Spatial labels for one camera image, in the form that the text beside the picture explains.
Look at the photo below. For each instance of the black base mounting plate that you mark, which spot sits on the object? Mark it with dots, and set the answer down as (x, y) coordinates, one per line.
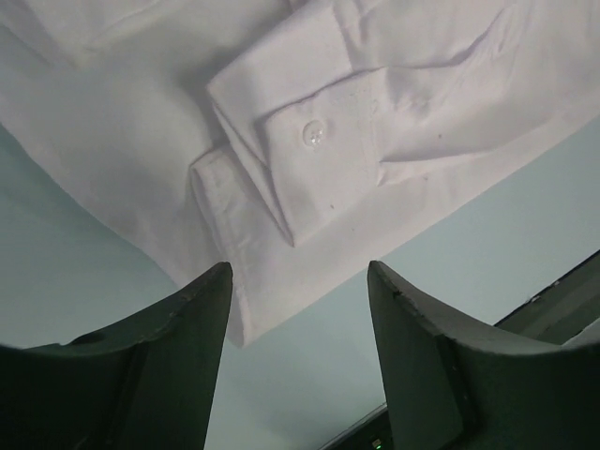
(548, 300)

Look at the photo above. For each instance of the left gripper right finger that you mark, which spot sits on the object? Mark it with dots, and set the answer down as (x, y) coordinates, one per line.
(469, 375)

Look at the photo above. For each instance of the white long sleeve shirt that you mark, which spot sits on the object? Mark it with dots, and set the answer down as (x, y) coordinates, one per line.
(296, 140)

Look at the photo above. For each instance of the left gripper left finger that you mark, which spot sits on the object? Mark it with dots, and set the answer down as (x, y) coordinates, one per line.
(145, 382)

